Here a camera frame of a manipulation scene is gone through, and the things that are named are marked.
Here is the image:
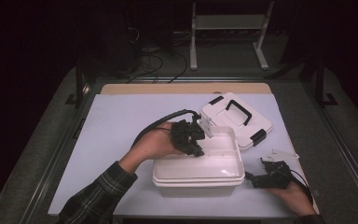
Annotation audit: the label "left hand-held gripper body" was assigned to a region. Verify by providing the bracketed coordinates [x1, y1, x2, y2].
[171, 115, 214, 154]

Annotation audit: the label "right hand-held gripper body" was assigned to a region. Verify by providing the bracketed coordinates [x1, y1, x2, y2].
[258, 148, 300, 189]

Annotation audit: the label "white tray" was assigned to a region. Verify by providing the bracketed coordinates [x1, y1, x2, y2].
[152, 125, 245, 185]

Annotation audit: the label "white plastic storage box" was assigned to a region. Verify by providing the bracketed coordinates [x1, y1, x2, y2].
[152, 125, 246, 198]

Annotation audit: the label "person's right hand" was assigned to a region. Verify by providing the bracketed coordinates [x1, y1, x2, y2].
[267, 181, 319, 217]

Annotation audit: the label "person's left hand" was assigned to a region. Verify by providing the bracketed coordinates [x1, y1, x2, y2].
[130, 120, 182, 165]

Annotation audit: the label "white table mat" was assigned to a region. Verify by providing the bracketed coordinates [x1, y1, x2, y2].
[48, 92, 320, 218]

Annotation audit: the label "grey metal stand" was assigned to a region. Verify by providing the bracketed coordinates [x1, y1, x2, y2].
[189, 0, 275, 71]

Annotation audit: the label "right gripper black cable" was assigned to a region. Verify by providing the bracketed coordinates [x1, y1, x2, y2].
[287, 167, 314, 204]

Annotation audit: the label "white lid with black handle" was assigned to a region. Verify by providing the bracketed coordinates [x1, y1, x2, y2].
[200, 91, 274, 151]

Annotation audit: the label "black floor cables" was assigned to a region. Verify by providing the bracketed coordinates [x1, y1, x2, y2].
[126, 27, 189, 84]

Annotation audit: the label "black frame post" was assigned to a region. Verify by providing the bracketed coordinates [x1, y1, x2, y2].
[64, 59, 91, 108]
[304, 59, 339, 108]

